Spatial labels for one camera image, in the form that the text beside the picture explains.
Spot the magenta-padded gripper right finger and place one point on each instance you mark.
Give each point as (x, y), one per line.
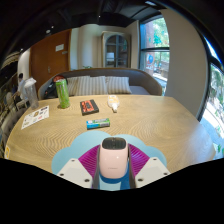
(153, 170)

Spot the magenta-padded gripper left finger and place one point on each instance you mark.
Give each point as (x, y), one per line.
(71, 171)

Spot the pink computer mouse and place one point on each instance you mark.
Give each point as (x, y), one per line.
(113, 161)

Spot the blue cloud-shaped mouse pad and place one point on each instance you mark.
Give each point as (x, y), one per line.
(80, 146)

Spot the small green blue pack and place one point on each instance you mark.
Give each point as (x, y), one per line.
(98, 123)

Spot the white sticker sheet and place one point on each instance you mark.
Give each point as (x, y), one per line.
(35, 117)

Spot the black and orange box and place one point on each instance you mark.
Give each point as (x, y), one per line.
(89, 107)

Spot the yellow square card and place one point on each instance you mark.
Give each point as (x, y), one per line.
(7, 152)

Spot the green drink can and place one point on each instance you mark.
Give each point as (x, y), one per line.
(63, 95)

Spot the grey tufted armchair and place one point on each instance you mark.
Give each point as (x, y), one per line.
(10, 125)

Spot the black backpack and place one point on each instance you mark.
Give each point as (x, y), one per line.
(50, 90)

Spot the striped cushion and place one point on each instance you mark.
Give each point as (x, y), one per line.
(72, 86)
(118, 85)
(93, 86)

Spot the white dining chair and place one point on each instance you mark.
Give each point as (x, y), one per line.
(18, 103)

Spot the brown curved sofa bench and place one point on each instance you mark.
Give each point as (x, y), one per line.
(146, 81)

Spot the person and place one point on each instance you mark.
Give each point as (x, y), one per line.
(20, 85)

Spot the black framed window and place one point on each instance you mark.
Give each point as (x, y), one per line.
(155, 53)

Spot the brown wooden door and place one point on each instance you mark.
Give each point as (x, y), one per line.
(46, 56)

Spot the arched glass door cabinet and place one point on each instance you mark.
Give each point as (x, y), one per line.
(116, 50)

